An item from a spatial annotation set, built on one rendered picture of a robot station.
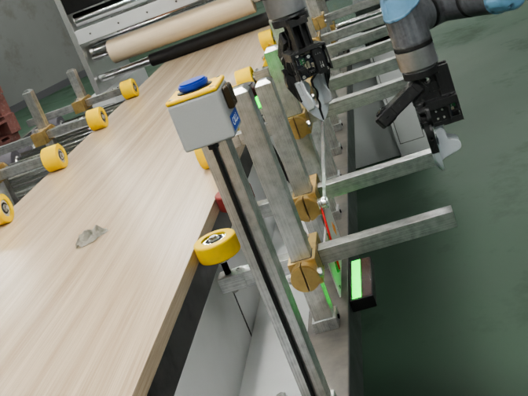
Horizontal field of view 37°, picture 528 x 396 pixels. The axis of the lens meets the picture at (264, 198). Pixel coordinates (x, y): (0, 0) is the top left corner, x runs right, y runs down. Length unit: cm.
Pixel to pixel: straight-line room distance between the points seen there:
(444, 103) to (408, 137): 267
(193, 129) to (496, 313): 183
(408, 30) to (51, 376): 87
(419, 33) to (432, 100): 13
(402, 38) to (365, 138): 284
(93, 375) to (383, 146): 337
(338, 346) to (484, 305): 143
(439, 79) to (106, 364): 82
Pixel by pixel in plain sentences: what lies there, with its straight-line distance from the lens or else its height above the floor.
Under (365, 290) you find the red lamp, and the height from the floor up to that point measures 70.
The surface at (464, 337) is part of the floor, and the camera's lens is 263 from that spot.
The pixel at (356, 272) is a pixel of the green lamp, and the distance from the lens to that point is 159.
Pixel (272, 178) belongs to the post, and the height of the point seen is 100.
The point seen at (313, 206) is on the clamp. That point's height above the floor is 85.
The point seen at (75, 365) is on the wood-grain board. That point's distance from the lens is 122.
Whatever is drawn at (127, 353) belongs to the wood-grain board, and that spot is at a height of 90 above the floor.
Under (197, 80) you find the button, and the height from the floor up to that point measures 123.
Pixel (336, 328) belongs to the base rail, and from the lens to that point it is 143.
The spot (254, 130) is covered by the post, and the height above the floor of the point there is 108.
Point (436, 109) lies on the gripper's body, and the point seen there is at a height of 94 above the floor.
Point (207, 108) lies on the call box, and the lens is 101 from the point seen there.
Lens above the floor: 138
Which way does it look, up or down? 18 degrees down
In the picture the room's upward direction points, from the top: 21 degrees counter-clockwise
